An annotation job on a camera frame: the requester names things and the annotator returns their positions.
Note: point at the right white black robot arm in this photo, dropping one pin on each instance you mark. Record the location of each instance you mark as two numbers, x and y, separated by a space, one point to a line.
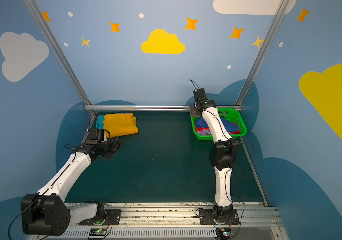
222 157

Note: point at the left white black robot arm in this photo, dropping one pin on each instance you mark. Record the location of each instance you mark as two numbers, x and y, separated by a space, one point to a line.
44 213

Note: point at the left green circuit board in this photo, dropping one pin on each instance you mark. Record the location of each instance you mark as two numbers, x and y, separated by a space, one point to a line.
98 233

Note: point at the blue printed t-shirt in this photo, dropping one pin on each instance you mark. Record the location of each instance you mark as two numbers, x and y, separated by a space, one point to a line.
230 127

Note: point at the lilac t-shirt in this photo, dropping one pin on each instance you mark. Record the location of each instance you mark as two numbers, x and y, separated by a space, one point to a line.
203 131

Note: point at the aluminium front rail frame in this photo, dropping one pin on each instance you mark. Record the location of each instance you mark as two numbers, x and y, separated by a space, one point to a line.
171 221

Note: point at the green plastic laundry basket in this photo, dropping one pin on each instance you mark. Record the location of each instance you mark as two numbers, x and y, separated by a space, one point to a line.
229 114

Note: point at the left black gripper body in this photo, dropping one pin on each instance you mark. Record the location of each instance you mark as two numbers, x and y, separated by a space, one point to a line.
111 145

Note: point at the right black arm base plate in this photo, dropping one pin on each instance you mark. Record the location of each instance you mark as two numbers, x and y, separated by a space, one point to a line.
206 217

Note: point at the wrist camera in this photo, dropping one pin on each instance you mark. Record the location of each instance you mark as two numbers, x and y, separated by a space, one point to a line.
96 137
199 95

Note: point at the right diagonal aluminium post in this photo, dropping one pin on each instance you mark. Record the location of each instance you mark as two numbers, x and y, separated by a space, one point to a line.
270 34

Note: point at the red t-shirt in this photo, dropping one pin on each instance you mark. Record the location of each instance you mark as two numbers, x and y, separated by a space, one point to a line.
202 128

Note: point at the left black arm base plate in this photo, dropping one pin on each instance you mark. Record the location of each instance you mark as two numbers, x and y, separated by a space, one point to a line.
110 216

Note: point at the folded teal t-shirt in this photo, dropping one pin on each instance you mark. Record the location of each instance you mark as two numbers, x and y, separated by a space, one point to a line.
99 122

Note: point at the diagonal aluminium post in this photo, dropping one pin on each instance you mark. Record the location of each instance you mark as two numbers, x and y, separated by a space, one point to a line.
36 13
270 34

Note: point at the green circuit board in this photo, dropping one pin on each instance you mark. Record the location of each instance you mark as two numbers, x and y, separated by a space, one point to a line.
223 234
98 233

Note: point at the left diagonal aluminium post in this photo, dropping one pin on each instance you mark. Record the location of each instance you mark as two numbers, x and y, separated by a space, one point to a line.
36 13

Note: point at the right green circuit board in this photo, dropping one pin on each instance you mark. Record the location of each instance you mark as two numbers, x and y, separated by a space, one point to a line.
223 234

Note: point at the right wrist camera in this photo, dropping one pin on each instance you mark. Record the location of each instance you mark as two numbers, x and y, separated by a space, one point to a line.
199 95

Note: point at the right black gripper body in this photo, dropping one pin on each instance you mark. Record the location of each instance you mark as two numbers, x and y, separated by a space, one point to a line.
194 111

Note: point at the folded yellow t-shirt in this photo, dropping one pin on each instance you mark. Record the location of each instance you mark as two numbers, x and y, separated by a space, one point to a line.
118 125

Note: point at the back horizontal aluminium bar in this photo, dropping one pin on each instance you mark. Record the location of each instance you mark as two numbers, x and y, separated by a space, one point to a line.
132 108

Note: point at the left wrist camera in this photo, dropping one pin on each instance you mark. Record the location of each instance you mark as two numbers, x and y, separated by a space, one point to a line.
96 137

